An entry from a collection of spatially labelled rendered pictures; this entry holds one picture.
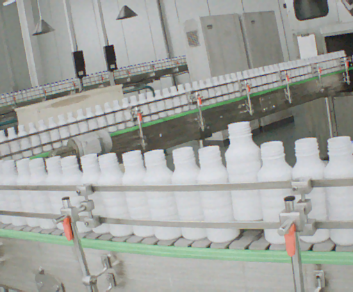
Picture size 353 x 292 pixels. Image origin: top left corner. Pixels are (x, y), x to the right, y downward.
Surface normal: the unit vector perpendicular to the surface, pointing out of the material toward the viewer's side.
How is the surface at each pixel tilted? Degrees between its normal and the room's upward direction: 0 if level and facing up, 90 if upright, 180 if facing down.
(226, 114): 90
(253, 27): 90
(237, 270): 90
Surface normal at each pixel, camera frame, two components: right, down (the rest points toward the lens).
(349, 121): -0.77, 0.25
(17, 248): -0.54, 0.24
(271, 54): 0.61, 0.02
